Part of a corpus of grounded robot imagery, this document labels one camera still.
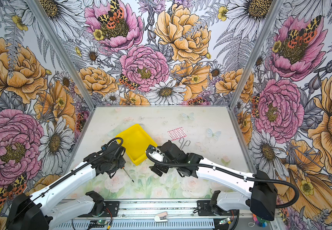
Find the white vented cable duct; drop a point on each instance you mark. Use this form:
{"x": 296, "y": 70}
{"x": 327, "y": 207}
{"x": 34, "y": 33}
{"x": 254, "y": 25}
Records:
{"x": 143, "y": 224}

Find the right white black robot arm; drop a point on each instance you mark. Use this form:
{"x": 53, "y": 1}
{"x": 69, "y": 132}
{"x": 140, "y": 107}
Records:
{"x": 253, "y": 191}

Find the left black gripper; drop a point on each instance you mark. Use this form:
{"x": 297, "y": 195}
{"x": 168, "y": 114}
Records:
{"x": 121, "y": 163}

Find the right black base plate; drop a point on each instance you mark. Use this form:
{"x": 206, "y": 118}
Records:
{"x": 204, "y": 208}

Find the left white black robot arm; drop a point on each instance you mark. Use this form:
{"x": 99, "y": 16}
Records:
{"x": 43, "y": 210}

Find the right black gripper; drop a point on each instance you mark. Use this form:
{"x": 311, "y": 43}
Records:
{"x": 155, "y": 167}

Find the black orange handled screwdriver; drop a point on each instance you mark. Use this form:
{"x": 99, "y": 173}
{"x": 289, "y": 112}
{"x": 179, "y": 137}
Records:
{"x": 123, "y": 168}

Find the green circuit board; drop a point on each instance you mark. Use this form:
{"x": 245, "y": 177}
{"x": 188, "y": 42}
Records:
{"x": 99, "y": 224}

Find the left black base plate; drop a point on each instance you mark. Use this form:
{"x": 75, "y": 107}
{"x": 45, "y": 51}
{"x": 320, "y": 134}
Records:
{"x": 104, "y": 209}

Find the aluminium mounting rail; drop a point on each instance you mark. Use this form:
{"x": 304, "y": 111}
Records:
{"x": 148, "y": 208}

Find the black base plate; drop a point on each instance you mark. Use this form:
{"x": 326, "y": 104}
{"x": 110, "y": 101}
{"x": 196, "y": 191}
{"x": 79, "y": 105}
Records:
{"x": 104, "y": 209}
{"x": 204, "y": 208}

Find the yellow plastic bin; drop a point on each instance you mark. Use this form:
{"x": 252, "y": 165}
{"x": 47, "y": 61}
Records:
{"x": 136, "y": 141}

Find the small circuit board right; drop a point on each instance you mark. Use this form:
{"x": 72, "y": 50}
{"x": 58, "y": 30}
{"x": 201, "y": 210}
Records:
{"x": 225, "y": 221}

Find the pink patterned card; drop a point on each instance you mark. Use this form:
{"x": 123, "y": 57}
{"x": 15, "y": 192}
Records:
{"x": 177, "y": 133}

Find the colourful round toy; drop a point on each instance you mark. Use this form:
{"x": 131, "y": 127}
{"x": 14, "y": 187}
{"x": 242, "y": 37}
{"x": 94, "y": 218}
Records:
{"x": 259, "y": 221}

